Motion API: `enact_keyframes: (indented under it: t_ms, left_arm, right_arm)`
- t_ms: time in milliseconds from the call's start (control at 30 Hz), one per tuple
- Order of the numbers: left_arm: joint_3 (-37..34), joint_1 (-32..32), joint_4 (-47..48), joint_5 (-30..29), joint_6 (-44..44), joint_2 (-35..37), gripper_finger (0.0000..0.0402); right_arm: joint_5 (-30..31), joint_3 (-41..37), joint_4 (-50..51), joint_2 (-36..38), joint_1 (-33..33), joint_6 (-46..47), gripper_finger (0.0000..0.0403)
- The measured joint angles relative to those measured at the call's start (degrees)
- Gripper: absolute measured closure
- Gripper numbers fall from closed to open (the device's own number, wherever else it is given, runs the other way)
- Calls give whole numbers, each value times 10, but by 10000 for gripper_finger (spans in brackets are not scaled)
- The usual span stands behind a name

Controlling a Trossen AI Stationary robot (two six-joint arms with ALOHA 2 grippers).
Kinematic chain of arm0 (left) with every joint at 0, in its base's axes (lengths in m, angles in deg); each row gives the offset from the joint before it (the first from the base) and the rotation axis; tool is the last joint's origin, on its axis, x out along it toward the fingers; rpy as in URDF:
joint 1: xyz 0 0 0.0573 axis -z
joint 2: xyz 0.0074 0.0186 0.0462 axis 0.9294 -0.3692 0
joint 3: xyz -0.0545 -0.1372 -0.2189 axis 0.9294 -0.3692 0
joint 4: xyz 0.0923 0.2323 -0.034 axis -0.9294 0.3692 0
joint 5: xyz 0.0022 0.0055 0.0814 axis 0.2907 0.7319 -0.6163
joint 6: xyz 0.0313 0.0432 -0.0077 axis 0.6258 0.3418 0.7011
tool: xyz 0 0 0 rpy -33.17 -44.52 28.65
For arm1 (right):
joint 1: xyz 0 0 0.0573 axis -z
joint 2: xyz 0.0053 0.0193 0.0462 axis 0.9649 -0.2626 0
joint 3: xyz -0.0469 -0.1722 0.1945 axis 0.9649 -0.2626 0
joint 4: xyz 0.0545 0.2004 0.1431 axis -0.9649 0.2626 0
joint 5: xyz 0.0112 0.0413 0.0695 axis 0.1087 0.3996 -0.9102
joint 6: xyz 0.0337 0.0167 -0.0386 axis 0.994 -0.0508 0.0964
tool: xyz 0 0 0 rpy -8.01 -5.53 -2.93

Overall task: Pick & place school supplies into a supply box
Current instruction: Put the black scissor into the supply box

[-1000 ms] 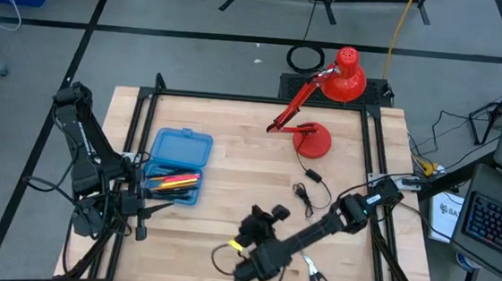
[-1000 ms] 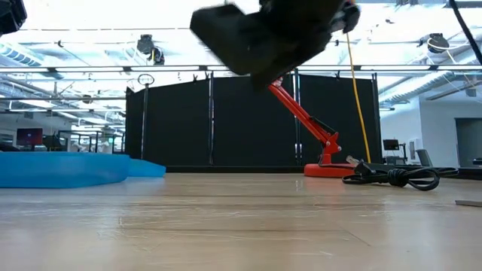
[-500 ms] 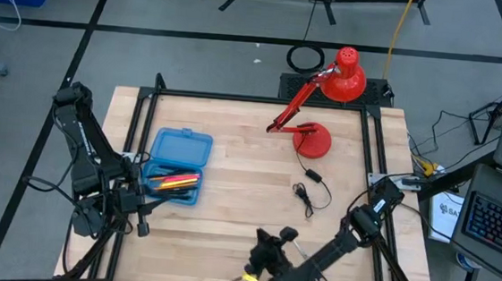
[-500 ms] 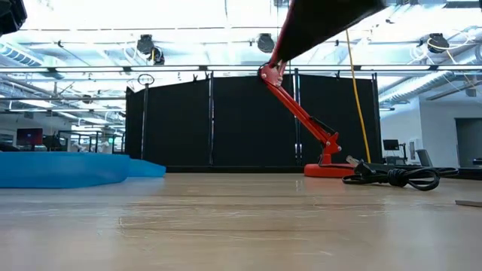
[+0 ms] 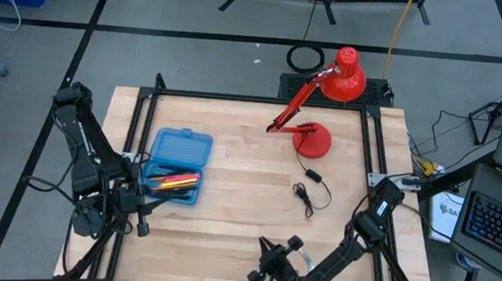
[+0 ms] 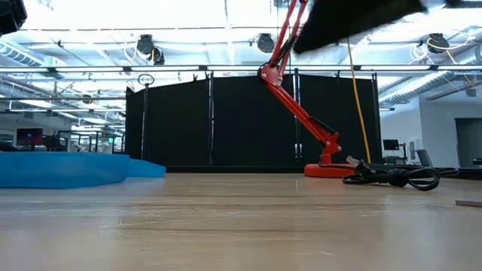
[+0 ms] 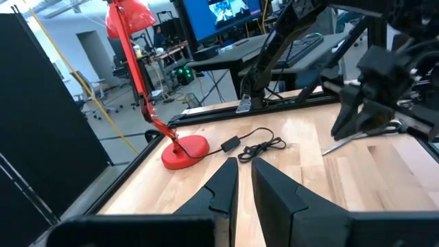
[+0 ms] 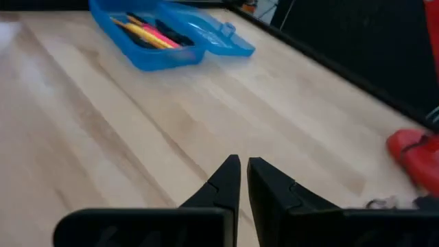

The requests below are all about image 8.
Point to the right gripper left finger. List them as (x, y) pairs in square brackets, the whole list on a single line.
[(223, 195)]

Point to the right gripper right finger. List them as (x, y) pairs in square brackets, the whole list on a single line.
[(274, 199)]

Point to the blue plastic supply box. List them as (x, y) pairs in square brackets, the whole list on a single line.
[(164, 61)]

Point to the pink highlighter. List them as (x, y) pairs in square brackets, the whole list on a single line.
[(161, 36)]

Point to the yellow highlighter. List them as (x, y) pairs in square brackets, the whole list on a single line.
[(147, 35)]

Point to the red desk lamp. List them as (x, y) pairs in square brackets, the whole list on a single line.
[(415, 161)]

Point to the black partition screen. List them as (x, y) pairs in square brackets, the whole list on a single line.
[(360, 34)]

